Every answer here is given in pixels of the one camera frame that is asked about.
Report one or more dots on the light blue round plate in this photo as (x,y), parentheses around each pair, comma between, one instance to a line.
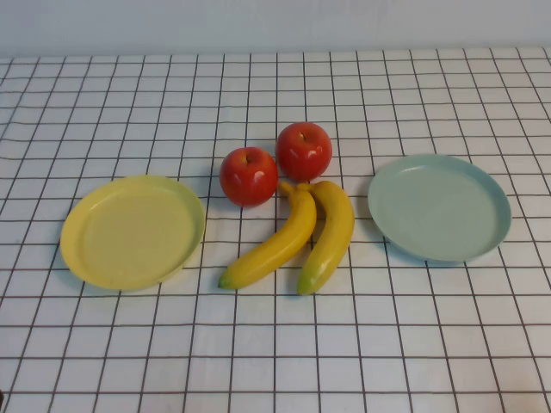
(439,211)

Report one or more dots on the white grid tablecloth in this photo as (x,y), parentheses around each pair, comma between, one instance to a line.
(275,344)

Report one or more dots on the red plastic apple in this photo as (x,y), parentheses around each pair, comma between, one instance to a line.
(303,150)
(247,180)

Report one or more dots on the yellow round plastic plate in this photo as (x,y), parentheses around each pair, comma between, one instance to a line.
(129,241)

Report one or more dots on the yellow plastic banana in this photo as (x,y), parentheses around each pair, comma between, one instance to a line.
(280,241)
(331,241)

